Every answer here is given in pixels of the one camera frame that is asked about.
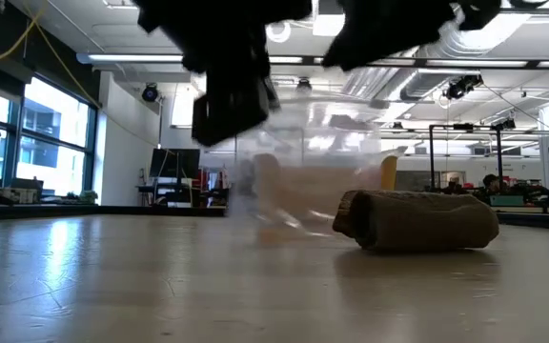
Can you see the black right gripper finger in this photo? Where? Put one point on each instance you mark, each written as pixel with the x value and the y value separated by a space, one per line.
pixel 351 57

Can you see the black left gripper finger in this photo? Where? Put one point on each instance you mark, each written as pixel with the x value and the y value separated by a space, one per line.
pixel 272 95

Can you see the clear plastic zip bag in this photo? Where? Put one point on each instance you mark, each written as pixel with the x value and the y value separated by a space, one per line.
pixel 396 151
pixel 303 143

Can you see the brown elastic bandage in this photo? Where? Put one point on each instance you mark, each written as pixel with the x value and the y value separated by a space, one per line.
pixel 422 221

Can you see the black computer monitor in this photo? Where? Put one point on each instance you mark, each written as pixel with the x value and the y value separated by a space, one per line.
pixel 174 163

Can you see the yellow plastic bin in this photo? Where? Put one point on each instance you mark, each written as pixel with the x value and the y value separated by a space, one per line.
pixel 390 174

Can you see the person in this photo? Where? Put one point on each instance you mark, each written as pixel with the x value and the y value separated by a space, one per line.
pixel 490 181

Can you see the small green plant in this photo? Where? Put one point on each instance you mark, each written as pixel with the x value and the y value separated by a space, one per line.
pixel 86 196

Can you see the silver ventilation duct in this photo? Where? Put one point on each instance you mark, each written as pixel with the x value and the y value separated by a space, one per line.
pixel 446 43

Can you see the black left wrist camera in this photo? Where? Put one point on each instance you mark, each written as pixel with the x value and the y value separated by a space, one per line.
pixel 229 116

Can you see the black ceiling-mounted camera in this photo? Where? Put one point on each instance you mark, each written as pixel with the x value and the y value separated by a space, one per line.
pixel 462 86

